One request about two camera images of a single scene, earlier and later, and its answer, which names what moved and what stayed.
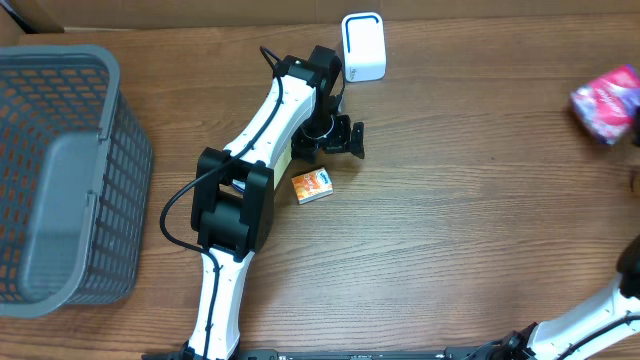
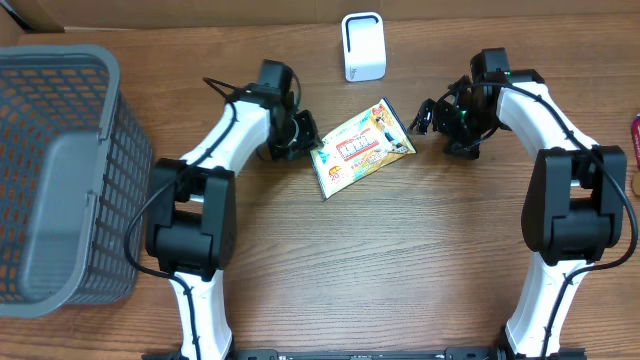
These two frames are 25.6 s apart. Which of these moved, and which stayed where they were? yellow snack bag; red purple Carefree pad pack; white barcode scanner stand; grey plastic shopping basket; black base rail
Moved: red purple Carefree pad pack; yellow snack bag
Stayed: white barcode scanner stand; black base rail; grey plastic shopping basket
